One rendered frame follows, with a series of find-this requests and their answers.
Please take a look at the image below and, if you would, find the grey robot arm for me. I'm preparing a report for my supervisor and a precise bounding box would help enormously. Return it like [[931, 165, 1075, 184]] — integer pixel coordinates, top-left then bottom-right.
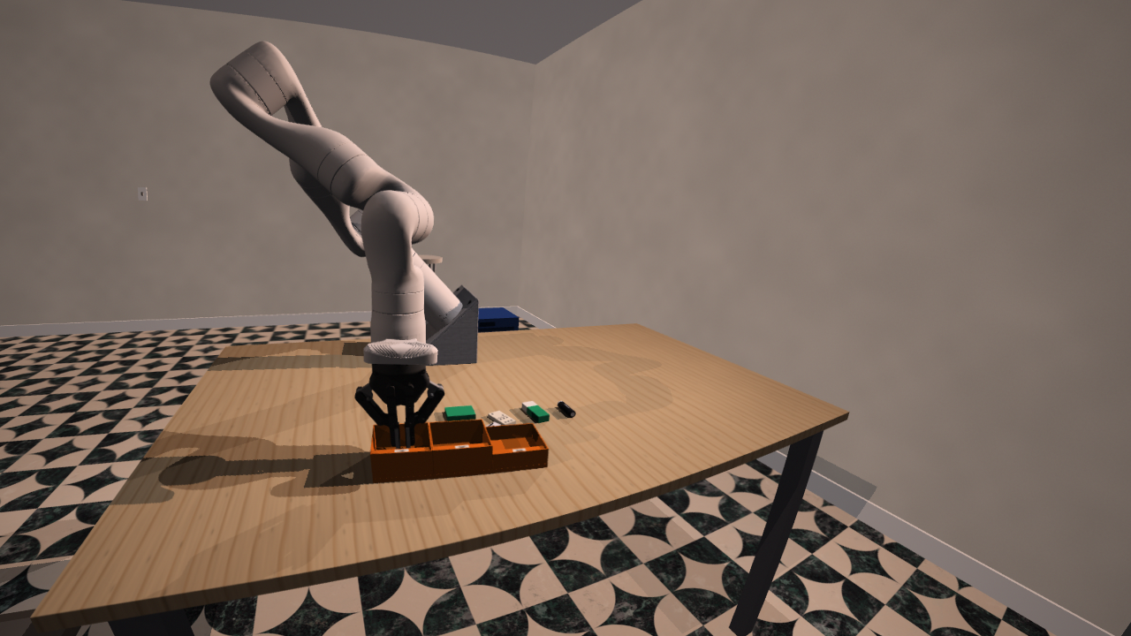
[[209, 42, 463, 366]]

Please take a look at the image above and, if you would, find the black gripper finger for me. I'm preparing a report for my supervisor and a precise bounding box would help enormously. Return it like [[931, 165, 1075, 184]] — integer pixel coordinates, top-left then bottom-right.
[[355, 383, 400, 449], [405, 380, 444, 449]]

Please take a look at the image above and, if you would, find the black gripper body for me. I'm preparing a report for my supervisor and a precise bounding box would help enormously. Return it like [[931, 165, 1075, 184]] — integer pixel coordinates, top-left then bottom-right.
[[369, 364, 429, 406]]

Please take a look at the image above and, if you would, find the white domino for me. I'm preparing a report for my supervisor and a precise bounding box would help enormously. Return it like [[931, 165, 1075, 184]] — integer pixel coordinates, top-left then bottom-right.
[[487, 411, 516, 426]]

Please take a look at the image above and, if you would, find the orange rack of three bins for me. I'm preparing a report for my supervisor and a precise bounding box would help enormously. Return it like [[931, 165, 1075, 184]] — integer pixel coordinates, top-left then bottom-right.
[[370, 420, 549, 483]]

